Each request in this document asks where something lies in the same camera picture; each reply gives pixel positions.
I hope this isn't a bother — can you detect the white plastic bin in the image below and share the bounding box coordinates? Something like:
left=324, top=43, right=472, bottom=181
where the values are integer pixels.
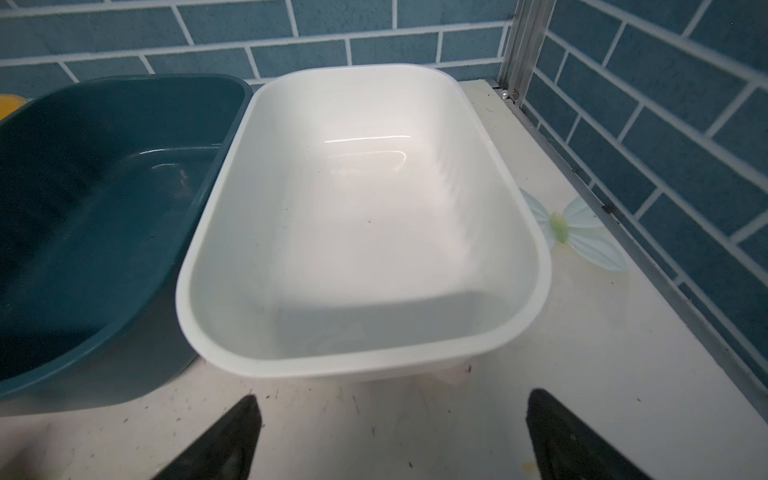
left=175, top=64, right=552, bottom=381

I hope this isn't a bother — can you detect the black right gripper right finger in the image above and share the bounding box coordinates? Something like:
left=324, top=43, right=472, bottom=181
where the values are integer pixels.
left=526, top=388, right=650, bottom=480

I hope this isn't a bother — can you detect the yellow plastic bin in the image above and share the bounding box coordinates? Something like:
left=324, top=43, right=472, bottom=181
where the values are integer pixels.
left=0, top=94, right=28, bottom=120

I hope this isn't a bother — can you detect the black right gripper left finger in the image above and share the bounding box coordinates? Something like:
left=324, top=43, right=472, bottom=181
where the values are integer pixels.
left=154, top=394, right=262, bottom=479

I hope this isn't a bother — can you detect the teal plastic bin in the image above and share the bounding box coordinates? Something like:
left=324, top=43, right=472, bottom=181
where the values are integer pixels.
left=1, top=74, right=253, bottom=416

